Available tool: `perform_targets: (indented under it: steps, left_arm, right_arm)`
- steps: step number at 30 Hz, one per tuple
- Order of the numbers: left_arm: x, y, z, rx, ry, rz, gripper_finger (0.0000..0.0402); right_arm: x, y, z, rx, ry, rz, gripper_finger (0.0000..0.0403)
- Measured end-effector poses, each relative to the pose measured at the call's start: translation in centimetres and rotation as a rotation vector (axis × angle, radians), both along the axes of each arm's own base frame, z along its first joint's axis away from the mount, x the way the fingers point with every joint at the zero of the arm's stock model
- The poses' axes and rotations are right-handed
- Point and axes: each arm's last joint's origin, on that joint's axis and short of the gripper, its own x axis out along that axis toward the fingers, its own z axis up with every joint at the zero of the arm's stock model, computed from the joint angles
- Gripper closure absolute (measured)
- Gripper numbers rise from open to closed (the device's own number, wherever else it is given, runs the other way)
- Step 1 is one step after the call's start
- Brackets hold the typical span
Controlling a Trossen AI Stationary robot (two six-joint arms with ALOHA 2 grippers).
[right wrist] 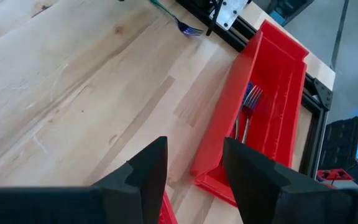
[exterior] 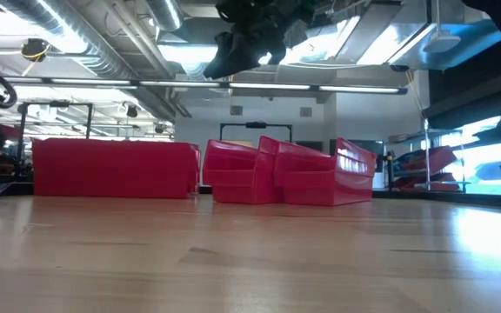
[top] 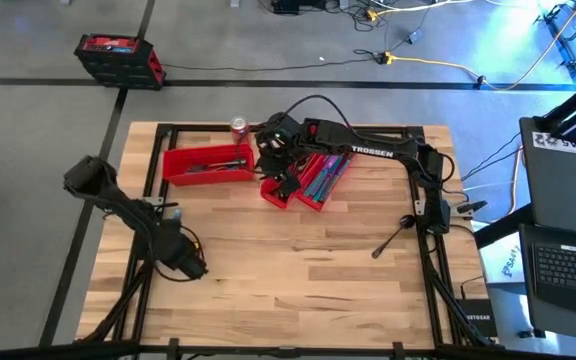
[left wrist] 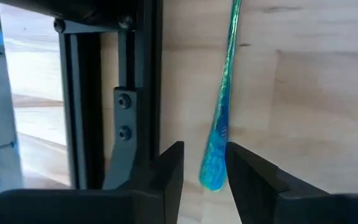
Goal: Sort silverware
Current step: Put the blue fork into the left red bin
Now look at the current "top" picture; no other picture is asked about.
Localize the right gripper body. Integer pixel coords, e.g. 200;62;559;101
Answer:
256;144;303;182

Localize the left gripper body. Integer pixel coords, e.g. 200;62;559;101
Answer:
160;229;208;282

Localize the red plastic bin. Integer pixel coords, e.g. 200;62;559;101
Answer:
162;143;257;187
260;149;319;210
295;151;358;212

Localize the rainbow iridescent knife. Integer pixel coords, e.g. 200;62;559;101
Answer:
305;154;337;199

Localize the red soda can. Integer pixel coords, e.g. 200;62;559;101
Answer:
228;116;251;144

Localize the black metal spoon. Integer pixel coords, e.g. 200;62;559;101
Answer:
370;214;416;260

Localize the black floor device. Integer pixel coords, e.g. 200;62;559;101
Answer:
270;0;327;15

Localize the red and black toolbox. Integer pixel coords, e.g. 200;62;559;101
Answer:
72;33;166;91

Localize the white printed box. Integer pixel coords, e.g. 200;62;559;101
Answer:
477;233;525;287

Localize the grey closed laptop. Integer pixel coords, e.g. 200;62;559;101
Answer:
519;115;576;237

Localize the open laptop with keyboard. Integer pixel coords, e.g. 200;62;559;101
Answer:
517;222;576;345

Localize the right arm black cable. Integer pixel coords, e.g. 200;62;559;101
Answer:
282;93;364;141

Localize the black table frame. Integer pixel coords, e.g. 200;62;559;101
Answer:
75;123;502;360

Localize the thin black floor cable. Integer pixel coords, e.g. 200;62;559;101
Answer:
160;56;384;73

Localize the yellow extension cord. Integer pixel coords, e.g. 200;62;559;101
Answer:
366;0;576;92

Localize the black network switch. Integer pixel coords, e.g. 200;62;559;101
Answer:
455;298;499;339

